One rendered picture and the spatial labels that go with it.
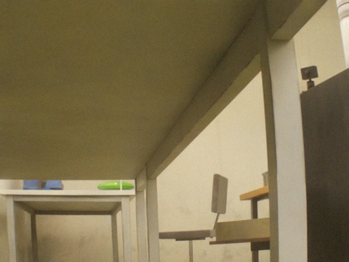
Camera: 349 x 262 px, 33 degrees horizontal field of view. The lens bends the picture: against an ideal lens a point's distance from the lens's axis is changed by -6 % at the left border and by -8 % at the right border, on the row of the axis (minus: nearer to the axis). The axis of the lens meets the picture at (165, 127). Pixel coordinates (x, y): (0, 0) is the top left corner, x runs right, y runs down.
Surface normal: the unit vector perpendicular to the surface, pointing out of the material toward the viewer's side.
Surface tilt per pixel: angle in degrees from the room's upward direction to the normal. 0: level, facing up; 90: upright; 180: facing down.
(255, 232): 90
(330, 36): 90
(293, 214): 90
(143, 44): 180
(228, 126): 90
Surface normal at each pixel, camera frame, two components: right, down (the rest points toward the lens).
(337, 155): -0.96, -0.01
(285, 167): 0.12, -0.19
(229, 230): -0.62, -0.12
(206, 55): 0.04, 0.98
